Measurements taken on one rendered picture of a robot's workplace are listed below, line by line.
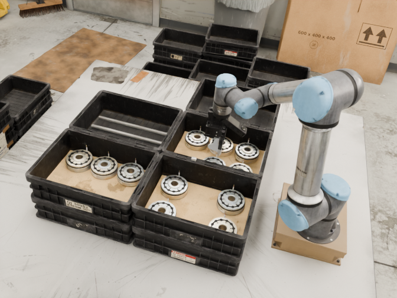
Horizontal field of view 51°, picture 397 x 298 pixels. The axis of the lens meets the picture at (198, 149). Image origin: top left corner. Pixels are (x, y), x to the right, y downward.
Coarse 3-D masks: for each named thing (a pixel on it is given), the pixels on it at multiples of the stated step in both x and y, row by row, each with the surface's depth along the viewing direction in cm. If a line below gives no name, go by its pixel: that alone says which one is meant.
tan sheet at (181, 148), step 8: (184, 136) 186; (184, 144) 181; (176, 152) 177; (184, 152) 178; (192, 152) 178; (200, 152) 178; (208, 152) 179; (232, 152) 180; (264, 152) 182; (224, 160) 176; (232, 160) 176; (256, 168) 174
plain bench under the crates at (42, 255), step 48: (144, 96) 229; (48, 144) 193; (288, 144) 208; (336, 144) 212; (0, 192) 169; (0, 240) 152; (48, 240) 154; (96, 240) 156; (0, 288) 138; (48, 288) 140; (96, 288) 141; (144, 288) 143; (192, 288) 144; (240, 288) 146; (288, 288) 147; (336, 288) 149
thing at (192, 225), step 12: (168, 156) 160; (216, 168) 157; (144, 180) 149; (132, 204) 140; (252, 204) 145; (156, 216) 139; (168, 216) 138; (192, 228) 137; (204, 228) 135; (216, 228) 136; (240, 240) 134
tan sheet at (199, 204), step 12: (156, 192) 159; (192, 192) 160; (204, 192) 161; (216, 192) 161; (180, 204) 155; (192, 204) 156; (204, 204) 156; (216, 204) 157; (180, 216) 151; (192, 216) 151; (204, 216) 152; (216, 216) 152; (228, 216) 153; (240, 216) 153; (240, 228) 149
